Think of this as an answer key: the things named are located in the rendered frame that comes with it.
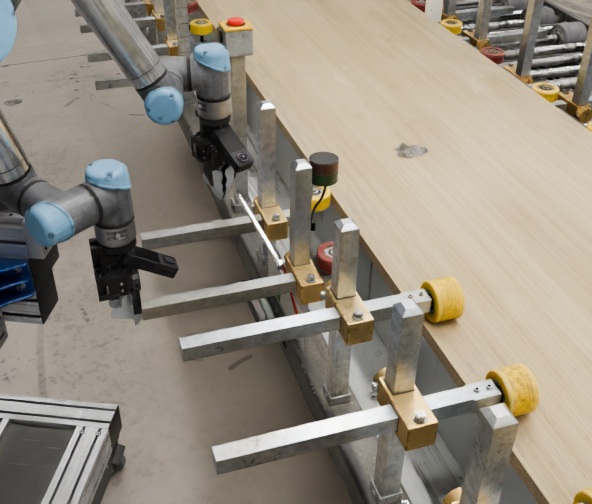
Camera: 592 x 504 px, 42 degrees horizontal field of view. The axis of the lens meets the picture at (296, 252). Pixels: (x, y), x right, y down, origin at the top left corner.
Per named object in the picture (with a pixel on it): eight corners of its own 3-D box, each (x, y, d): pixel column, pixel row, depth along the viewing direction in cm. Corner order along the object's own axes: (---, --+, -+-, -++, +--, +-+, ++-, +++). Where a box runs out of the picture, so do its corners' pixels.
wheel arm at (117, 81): (96, 93, 257) (94, 80, 254) (95, 89, 259) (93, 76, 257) (225, 78, 268) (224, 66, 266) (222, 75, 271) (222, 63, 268)
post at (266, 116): (262, 280, 198) (260, 106, 171) (259, 272, 201) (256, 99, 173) (276, 278, 199) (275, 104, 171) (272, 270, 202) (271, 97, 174)
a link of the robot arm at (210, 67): (189, 41, 167) (229, 40, 168) (192, 89, 174) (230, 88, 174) (189, 54, 161) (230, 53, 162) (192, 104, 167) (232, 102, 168)
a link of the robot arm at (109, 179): (70, 168, 136) (109, 151, 142) (80, 221, 143) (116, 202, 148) (99, 183, 132) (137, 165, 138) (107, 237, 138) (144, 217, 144)
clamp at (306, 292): (301, 305, 163) (301, 286, 160) (282, 269, 174) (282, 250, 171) (326, 300, 165) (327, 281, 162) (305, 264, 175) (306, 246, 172)
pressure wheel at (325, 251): (322, 306, 167) (324, 263, 160) (310, 285, 173) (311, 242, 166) (357, 300, 169) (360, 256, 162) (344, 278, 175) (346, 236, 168)
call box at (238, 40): (226, 61, 188) (224, 29, 184) (219, 51, 194) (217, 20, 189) (253, 58, 190) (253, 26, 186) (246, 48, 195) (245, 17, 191)
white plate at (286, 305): (300, 351, 169) (301, 315, 163) (267, 282, 189) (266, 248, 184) (303, 350, 169) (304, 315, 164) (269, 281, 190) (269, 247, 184)
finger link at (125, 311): (112, 328, 157) (106, 292, 152) (142, 322, 159) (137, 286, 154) (114, 337, 155) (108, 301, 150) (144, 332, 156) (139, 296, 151)
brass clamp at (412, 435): (402, 453, 118) (405, 430, 116) (368, 392, 129) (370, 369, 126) (438, 443, 120) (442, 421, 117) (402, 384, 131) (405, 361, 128)
